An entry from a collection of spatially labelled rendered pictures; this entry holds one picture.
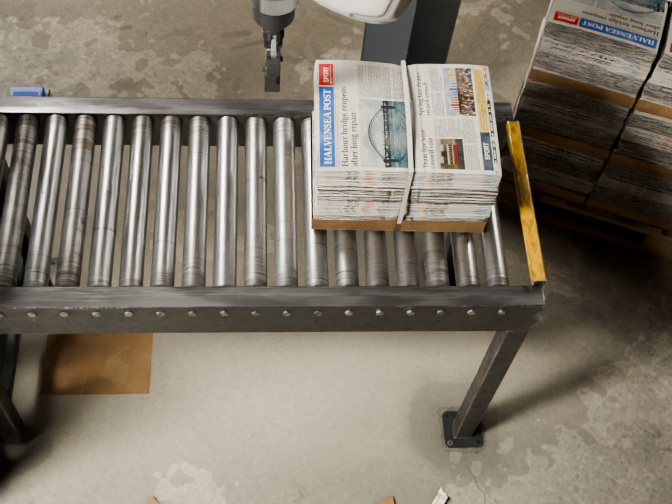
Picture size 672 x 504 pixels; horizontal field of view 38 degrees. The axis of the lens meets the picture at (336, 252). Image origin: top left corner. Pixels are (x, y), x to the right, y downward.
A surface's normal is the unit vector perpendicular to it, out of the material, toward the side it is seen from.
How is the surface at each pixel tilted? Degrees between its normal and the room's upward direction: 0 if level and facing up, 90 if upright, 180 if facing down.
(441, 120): 1
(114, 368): 0
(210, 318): 90
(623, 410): 0
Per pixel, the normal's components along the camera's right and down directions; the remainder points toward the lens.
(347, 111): 0.08, -0.49
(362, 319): 0.04, 0.86
